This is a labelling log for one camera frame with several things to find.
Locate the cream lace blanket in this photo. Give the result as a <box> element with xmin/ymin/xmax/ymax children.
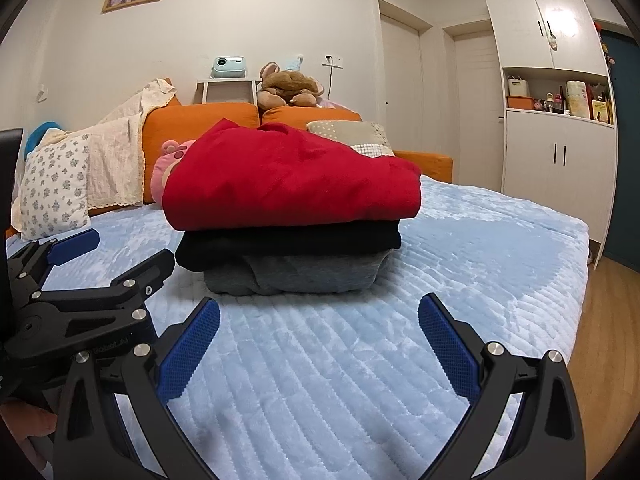
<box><xmin>10</xmin><ymin>78</ymin><xmax>181</xmax><ymax>208</ymax></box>

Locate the white tall cabinet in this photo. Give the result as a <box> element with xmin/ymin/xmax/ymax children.
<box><xmin>481</xmin><ymin>0</ymin><xmax>618</xmax><ymax>271</ymax></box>

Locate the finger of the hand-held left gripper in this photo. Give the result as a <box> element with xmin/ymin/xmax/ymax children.
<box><xmin>7</xmin><ymin>228</ymin><xmax>101</xmax><ymax>292</ymax></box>
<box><xmin>30</xmin><ymin>249</ymin><xmax>176</xmax><ymax>312</ymax></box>

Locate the grey garment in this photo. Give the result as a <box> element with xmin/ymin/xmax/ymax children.
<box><xmin>204</xmin><ymin>250</ymin><xmax>393</xmax><ymax>297</ymax></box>

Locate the teal projector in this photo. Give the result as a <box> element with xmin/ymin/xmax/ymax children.
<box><xmin>211</xmin><ymin>56</ymin><xmax>248</xmax><ymax>79</ymax></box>

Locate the beige patchwork pillow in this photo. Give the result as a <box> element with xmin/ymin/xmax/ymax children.
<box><xmin>306</xmin><ymin>120</ymin><xmax>396</xmax><ymax>158</ymax></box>

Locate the floral white pillow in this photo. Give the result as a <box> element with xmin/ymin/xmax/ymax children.
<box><xmin>20</xmin><ymin>134</ymin><xmax>93</xmax><ymax>240</ymax></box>

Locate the blue round plush toy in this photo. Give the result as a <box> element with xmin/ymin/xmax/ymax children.
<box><xmin>25</xmin><ymin>121</ymin><xmax>63</xmax><ymax>156</ymax></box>

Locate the person's left hand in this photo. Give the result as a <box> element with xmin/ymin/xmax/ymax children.
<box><xmin>0</xmin><ymin>402</ymin><xmax>58</xmax><ymax>448</ymax></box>

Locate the black garment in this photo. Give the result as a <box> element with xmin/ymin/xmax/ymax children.
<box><xmin>175</xmin><ymin>220</ymin><xmax>403</xmax><ymax>273</ymax></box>

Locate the pink bear plush pillow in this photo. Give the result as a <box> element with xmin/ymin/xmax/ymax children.
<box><xmin>152</xmin><ymin>140</ymin><xmax>196</xmax><ymax>203</ymax></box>

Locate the red zip jacket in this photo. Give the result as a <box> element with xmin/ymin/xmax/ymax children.
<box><xmin>161</xmin><ymin>119</ymin><xmax>423</xmax><ymax>233</ymax></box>

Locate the white open shelf box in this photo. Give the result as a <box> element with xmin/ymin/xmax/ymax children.
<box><xmin>196</xmin><ymin>78</ymin><xmax>262</xmax><ymax>107</ymax></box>

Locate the white paper pack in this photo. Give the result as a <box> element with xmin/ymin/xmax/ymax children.
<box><xmin>566</xmin><ymin>81</ymin><xmax>591</xmax><ymax>116</ymax></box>

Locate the white door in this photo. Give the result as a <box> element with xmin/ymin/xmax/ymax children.
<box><xmin>442</xmin><ymin>20</ymin><xmax>503</xmax><ymax>193</ymax></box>
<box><xmin>378</xmin><ymin>0</ymin><xmax>432</xmax><ymax>181</ymax></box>

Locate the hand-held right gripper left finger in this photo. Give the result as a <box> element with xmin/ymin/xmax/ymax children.
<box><xmin>52</xmin><ymin>296</ymin><xmax>222</xmax><ymax>480</ymax></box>

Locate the brown plush toy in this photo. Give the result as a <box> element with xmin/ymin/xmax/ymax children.
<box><xmin>256</xmin><ymin>62</ymin><xmax>326</xmax><ymax>110</ymax></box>

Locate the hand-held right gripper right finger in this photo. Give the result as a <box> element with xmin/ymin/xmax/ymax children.
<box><xmin>417</xmin><ymin>292</ymin><xmax>587</xmax><ymax>480</ymax></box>

